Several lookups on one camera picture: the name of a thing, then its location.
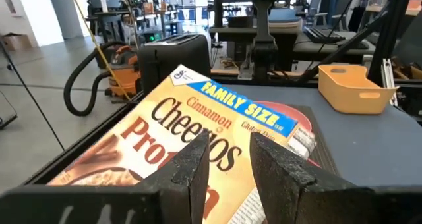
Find yellow cable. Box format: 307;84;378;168
68;0;133;101

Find silver base bracket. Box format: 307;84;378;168
237;61;255;80

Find silver aluminium rail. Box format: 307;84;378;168
381;57;398;107

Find black perforated computer case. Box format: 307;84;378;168
137;26;164;45

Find black computer mouse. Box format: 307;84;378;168
346;39;370;50

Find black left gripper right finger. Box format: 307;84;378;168
249;131;377;224

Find cluttered black workbench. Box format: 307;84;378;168
85;0;212;43

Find grey desk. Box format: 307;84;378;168
293;29;377;65

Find black keyboard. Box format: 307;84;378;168
303;26;346;44

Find pink plate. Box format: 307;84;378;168
255;101;313;134

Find orange Cheerios cereal box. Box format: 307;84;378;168
47;64;317;224

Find cardboard box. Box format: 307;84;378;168
1;32;34;52

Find yellow plastic bin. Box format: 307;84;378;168
318;64;400;115

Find grey woven placemat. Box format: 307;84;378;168
289;105;340;177

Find orange shop vacuum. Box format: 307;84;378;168
63;40;133;117
105;45;142;98

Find black two-slot toaster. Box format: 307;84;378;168
137;33;212;96

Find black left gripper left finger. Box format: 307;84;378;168
154;132;211;224

